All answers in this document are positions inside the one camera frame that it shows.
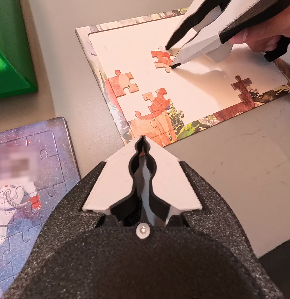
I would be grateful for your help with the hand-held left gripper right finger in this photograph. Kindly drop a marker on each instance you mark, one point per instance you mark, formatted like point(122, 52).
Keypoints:
point(175, 184)

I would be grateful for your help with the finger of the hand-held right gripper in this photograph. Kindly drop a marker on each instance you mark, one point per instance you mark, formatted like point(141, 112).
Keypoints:
point(229, 16)
point(198, 5)

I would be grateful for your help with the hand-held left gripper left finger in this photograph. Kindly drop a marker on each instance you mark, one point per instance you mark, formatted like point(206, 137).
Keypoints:
point(112, 182)

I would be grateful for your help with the red and white puzzle piece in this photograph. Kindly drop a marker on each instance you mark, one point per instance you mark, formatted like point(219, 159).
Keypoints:
point(161, 59)

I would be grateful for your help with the cardboard puzzle frame tray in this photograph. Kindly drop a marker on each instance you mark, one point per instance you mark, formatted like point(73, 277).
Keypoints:
point(135, 51)

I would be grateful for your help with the grey desk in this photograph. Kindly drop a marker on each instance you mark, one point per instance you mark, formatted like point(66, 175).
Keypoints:
point(229, 163)

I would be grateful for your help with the person's right hand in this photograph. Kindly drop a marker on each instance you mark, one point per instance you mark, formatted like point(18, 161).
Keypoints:
point(264, 32)

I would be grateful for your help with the orange corner puzzle piece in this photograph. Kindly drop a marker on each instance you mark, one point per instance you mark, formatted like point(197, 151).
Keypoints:
point(142, 125)

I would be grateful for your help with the dark leafy puzzle piece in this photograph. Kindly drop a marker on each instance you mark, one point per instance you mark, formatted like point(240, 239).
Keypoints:
point(176, 118)

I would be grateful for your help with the finished space puzzle board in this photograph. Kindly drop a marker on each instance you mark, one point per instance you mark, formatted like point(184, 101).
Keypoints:
point(53, 149)

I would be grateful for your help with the brown puzzle piece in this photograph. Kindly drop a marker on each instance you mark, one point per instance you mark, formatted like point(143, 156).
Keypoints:
point(240, 87)

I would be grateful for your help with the red curl-print puzzle piece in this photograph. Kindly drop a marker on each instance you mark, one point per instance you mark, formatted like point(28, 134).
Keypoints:
point(157, 100)

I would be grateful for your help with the orange and tan puzzle piece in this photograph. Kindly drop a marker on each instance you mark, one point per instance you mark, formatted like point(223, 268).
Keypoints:
point(121, 84)

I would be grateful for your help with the black dimpled chair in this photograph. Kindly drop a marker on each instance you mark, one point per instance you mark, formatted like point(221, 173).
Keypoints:
point(280, 268)

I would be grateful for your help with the green plastic bin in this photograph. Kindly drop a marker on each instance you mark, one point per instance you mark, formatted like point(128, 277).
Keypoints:
point(11, 35)

